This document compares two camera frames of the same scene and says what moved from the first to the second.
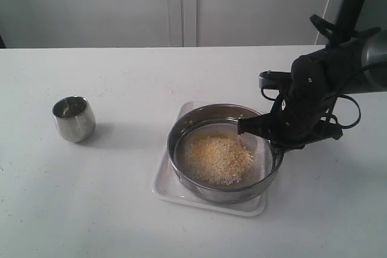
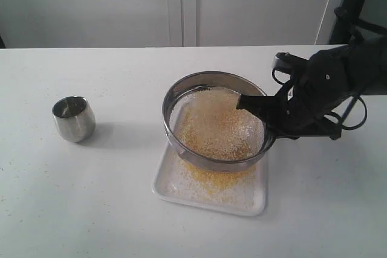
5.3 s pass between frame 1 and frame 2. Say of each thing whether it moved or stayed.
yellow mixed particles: moved
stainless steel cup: stayed
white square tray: stayed
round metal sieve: moved
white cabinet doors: stayed
